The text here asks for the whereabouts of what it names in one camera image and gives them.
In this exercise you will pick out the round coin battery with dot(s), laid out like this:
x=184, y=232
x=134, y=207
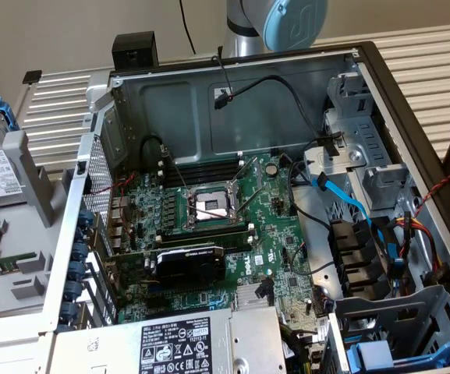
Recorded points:
x=271, y=169

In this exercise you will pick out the silver chipset heatsink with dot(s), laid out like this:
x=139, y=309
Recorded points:
x=244, y=298

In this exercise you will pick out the installed green RAM stick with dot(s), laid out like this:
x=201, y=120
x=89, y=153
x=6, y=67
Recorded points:
x=201, y=235

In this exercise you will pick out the blue plastic disk carrier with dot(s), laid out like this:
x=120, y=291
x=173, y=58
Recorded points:
x=373, y=352

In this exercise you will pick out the thin steel locking lever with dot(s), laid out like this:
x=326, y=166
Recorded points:
x=244, y=170
x=178, y=173
x=249, y=203

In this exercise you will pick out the black RAM slot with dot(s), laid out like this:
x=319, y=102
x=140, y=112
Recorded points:
x=201, y=167
x=201, y=177

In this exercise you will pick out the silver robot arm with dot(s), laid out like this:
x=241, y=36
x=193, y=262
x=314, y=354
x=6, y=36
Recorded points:
x=240, y=39

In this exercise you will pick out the black graphics card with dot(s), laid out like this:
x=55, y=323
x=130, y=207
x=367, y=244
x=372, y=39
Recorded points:
x=193, y=267

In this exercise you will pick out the grey plastic parts rack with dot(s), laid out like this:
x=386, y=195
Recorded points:
x=22, y=241

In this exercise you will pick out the black plastic block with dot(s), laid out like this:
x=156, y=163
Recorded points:
x=135, y=46

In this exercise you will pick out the grey power supply unit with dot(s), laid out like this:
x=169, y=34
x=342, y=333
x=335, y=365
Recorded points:
x=248, y=331

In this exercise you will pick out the open CPU socket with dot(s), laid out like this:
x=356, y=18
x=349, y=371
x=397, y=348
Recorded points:
x=209, y=202

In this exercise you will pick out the open metal PC case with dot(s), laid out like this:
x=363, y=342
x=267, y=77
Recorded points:
x=178, y=132

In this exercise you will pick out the green Dell motherboard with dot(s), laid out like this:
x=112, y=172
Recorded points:
x=259, y=233

